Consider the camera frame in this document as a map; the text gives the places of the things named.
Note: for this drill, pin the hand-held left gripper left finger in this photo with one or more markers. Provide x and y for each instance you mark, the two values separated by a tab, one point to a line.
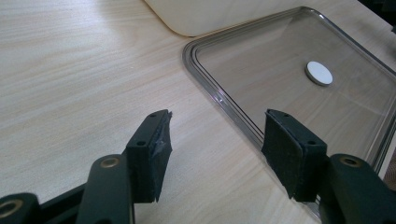
146	161

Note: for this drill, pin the light wooden board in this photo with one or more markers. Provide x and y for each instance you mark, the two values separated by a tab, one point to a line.
199	15

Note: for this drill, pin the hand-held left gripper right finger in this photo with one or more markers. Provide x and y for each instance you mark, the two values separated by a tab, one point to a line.
299	158

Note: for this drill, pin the clear plastic tray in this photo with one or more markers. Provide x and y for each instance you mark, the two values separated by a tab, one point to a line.
280	102

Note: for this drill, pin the white round disc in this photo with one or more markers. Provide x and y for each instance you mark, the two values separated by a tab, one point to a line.
318	73

